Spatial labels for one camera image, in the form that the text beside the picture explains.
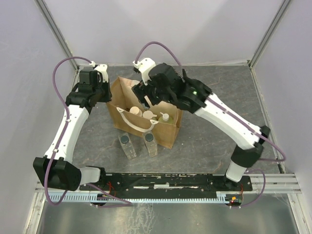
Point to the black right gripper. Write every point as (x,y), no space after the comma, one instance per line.
(142,91)

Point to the small green pump bottle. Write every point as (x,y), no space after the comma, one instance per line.
(165,118)

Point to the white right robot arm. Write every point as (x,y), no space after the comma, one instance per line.
(198,99)

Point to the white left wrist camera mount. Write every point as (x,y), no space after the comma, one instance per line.
(102,69)

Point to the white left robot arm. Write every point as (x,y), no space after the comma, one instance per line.
(55,169)

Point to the large green beige-cap bottle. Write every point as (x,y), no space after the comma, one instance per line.
(149,115)

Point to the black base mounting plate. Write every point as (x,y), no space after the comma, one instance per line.
(162,194)

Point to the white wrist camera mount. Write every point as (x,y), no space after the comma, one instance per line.
(102,69)
(144,66)

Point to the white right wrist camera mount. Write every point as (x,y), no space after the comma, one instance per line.
(144,66)

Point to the cream jar with lid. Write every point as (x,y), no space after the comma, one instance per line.
(136,111)

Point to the brown canvas tote bag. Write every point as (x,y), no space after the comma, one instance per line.
(123,99)

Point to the aluminium frame rail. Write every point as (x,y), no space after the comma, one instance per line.
(252,183)

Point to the clear bottle black cap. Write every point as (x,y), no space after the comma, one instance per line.
(127,145)
(150,143)

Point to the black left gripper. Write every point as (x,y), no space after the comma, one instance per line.
(108,96)

